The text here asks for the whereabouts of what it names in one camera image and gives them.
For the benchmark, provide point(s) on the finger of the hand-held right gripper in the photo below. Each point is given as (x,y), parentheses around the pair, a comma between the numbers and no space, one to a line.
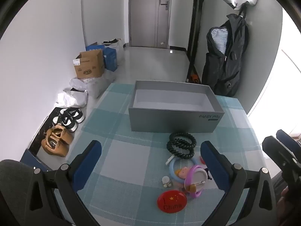
(278,150)
(288,136)

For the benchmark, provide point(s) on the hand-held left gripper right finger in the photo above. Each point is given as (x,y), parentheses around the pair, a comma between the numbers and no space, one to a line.
(212,162)

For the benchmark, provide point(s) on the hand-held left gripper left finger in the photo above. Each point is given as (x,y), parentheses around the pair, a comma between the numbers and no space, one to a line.
(88,160)

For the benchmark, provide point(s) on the red round badge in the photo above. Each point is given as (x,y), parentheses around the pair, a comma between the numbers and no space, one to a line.
(171,201)

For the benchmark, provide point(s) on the grey cardboard box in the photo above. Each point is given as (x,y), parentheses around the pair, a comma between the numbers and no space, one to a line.
(164,121)

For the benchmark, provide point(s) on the red hair clip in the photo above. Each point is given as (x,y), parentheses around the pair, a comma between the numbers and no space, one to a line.
(202,159)

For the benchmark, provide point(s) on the tan shoe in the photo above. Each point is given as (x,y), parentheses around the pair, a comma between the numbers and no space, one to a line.
(62,135)
(55,147)

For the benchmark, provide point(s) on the black and white sneaker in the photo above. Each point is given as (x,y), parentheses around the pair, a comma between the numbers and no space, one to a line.
(73,115)
(65,123)

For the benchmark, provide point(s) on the blue checkered tablecloth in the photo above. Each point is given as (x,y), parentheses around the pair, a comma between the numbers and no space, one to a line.
(131,160)

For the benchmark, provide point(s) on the black floor mat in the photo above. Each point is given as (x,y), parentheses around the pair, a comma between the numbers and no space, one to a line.
(44,127)

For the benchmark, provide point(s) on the flat dark blue box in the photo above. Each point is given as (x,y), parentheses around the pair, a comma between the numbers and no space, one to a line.
(33,160)

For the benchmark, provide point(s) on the white plastic bag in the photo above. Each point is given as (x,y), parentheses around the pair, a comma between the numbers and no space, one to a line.
(98,84)
(70,98)

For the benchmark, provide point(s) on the orange object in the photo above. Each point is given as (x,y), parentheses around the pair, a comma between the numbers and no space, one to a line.
(194,78)

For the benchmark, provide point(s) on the dark hanging jacket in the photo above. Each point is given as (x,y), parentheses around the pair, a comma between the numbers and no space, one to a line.
(232,66)

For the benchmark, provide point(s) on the brown cardboard box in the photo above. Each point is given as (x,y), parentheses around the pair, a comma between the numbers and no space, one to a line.
(90,66)

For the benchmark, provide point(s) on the large blue box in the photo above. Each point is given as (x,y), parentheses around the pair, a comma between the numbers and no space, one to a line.
(110,60)

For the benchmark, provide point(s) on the small blue box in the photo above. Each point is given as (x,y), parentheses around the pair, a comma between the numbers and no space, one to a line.
(92,47)

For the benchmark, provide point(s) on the white bag with black contents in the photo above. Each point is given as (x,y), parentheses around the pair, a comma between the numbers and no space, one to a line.
(118,49)

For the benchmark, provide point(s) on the striped shirt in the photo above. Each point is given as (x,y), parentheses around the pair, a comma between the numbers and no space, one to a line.
(219,38)

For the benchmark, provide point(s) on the black stand pole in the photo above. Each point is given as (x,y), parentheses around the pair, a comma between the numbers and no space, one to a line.
(195,28)

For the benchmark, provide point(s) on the grey door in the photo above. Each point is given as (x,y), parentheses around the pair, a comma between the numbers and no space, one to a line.
(145,16)

